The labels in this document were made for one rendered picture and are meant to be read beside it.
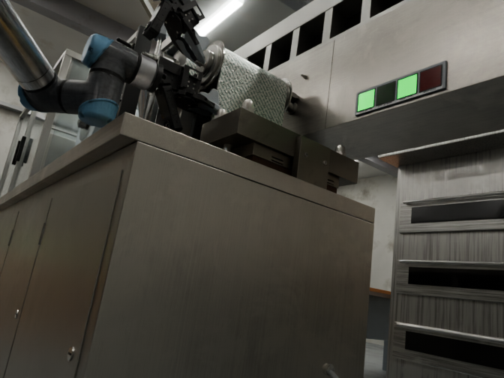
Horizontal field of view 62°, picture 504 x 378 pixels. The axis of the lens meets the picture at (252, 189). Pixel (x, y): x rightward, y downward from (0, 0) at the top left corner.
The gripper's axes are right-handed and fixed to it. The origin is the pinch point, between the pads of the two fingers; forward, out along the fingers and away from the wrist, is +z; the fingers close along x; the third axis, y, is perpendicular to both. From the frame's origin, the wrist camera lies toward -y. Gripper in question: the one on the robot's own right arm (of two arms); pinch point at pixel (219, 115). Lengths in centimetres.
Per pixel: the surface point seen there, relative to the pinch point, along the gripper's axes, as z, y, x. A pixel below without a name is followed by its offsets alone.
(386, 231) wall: 806, 152, 512
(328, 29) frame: 31, 41, -6
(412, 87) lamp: 29.4, 8.7, -37.6
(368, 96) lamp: 29.4, 10.4, -24.7
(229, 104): 2.3, 4.0, -0.2
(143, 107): 6, 26, 75
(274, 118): 18.4, 6.3, -0.3
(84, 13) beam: 31, 288, 461
